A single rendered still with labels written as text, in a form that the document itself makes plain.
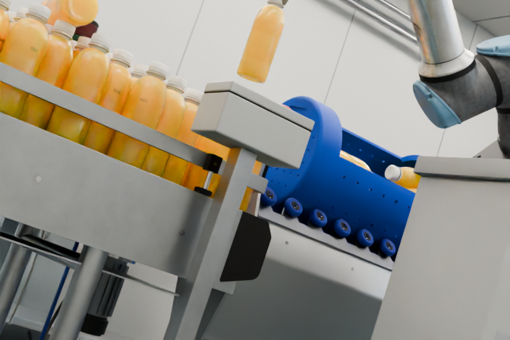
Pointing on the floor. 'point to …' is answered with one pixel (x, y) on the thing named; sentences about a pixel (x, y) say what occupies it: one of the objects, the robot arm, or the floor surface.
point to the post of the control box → (212, 245)
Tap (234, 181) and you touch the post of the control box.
